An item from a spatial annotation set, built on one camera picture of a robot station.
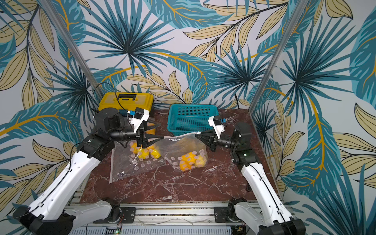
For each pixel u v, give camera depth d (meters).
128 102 1.02
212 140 0.60
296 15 0.72
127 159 0.91
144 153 0.89
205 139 0.64
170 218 0.73
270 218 0.39
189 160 0.80
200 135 0.62
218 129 0.57
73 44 0.82
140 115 0.49
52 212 0.37
